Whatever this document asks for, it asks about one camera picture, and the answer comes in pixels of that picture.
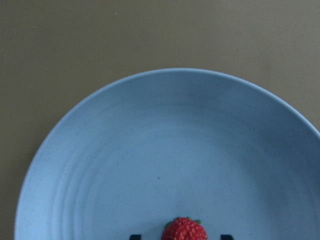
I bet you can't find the red strawberry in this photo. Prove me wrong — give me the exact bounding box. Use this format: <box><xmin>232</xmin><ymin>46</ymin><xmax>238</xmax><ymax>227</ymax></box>
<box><xmin>160</xmin><ymin>217</ymin><xmax>208</xmax><ymax>240</ymax></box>

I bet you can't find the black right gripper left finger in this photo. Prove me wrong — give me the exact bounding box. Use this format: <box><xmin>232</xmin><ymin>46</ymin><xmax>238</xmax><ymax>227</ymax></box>
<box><xmin>129</xmin><ymin>234</ymin><xmax>142</xmax><ymax>240</ymax></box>

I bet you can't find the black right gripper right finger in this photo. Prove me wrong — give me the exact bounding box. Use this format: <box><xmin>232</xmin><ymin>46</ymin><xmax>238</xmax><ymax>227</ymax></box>
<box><xmin>220</xmin><ymin>234</ymin><xmax>234</xmax><ymax>240</ymax></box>

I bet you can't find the blue plate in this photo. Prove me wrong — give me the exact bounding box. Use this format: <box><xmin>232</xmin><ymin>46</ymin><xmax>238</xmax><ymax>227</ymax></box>
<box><xmin>14</xmin><ymin>68</ymin><xmax>320</xmax><ymax>240</ymax></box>

